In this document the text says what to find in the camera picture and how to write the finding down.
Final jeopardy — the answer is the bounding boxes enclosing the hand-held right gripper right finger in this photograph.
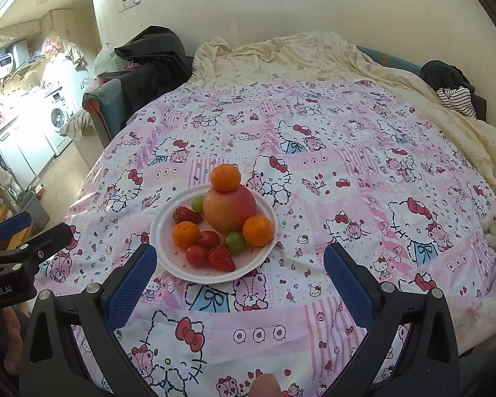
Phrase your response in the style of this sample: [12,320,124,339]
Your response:
[323,242,461,397]

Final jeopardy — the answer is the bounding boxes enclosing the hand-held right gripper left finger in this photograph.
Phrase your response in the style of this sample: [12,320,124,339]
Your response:
[20,243,158,397]

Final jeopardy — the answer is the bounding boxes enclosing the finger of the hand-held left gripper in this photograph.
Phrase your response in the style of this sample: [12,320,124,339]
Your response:
[0,222,74,267]
[0,211,32,251]

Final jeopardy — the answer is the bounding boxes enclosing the red cherry tomato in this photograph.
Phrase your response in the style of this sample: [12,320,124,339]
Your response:
[186,244,210,267]
[196,230,221,249]

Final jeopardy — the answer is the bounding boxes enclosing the orange tangerine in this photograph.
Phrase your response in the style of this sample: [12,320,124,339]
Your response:
[172,221,201,250]
[210,164,241,192]
[242,215,274,247]

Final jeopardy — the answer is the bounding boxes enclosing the red strawberry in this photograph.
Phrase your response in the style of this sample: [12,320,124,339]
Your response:
[208,245,236,272]
[173,206,203,226]

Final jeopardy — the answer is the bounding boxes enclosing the white round plate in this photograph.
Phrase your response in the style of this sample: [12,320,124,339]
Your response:
[150,184,278,285]

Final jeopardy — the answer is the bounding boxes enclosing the person's left hand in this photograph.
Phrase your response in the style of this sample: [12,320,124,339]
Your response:
[0,309,26,376]

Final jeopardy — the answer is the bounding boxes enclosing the person's right hand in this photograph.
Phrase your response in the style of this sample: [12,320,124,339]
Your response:
[249,374,285,397]

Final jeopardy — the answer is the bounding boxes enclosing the grey trash bin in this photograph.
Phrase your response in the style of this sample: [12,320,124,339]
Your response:
[17,186,50,228]

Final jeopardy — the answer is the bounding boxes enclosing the white floor cabinet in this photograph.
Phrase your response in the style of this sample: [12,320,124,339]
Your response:
[0,120,59,183]

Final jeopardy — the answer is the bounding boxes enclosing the beige cloth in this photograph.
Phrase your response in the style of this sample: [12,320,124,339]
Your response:
[60,113,94,141]

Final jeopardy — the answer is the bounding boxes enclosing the white washing machine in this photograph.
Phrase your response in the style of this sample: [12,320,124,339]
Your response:
[45,87,77,141]

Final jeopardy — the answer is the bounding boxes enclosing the pink cartoon printed blanket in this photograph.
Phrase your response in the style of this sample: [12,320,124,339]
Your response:
[62,78,496,397]

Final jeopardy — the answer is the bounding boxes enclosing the large red apple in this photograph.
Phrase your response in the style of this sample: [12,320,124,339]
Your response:
[203,185,258,233]

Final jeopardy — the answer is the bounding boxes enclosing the grey water heater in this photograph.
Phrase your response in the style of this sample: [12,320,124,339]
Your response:
[0,41,27,75]

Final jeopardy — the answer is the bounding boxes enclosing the pink plastic bag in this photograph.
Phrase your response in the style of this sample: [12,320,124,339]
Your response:
[41,35,64,56]

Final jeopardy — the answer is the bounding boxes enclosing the white plastic bag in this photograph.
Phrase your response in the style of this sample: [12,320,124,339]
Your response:
[93,42,127,77]

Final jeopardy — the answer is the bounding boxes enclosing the black bag on chair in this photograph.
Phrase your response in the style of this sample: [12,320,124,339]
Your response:
[115,25,193,108]

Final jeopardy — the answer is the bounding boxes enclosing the striped garment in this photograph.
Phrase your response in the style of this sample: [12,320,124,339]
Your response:
[436,86,478,117]

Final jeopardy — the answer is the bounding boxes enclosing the cream duvet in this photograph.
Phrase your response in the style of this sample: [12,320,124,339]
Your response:
[190,31,496,191]

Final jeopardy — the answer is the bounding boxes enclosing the dark garment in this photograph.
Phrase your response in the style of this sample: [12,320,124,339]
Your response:
[421,60,476,96]

